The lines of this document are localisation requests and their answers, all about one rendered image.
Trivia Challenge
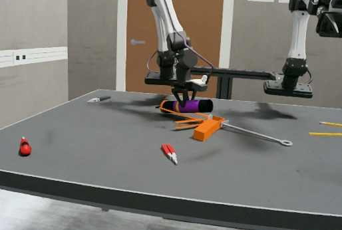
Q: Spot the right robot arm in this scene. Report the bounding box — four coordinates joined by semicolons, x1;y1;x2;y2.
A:
145;0;198;82

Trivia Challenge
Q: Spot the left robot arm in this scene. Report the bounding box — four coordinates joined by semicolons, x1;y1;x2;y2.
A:
265;0;342;94

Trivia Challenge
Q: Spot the red and black screwdriver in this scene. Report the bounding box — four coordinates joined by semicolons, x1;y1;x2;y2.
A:
20;137;31;155

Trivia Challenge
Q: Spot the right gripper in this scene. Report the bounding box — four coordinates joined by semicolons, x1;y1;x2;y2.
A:
170;68;209;108

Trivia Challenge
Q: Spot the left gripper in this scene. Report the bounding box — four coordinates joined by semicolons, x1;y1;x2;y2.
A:
315;0;342;38

